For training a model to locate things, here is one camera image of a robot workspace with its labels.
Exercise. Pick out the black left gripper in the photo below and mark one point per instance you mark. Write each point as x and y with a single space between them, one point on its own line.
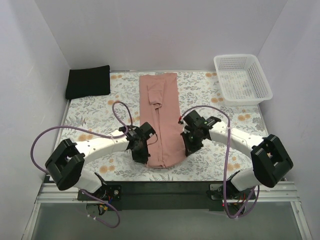
139 149

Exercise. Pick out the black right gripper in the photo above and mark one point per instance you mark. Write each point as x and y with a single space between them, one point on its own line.
189 140

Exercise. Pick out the pink t shirt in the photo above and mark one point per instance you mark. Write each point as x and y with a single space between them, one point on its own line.
159 106

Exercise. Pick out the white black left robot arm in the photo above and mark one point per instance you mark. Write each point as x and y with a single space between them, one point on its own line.
66 163

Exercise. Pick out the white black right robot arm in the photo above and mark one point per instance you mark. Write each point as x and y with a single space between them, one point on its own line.
270 160

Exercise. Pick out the floral patterned table mat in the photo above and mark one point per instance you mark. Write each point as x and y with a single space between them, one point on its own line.
103 114

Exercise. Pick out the white plastic basket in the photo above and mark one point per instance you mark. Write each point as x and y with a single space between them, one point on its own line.
241 79

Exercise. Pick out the folded black t shirt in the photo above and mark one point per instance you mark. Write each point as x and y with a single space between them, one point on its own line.
88 82

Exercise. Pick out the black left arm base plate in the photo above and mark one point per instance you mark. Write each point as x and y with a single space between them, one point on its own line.
104 191

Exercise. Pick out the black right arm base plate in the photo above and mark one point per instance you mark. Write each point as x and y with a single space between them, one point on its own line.
215 192

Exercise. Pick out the aluminium frame rail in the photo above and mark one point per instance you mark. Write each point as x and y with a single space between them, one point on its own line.
167 210

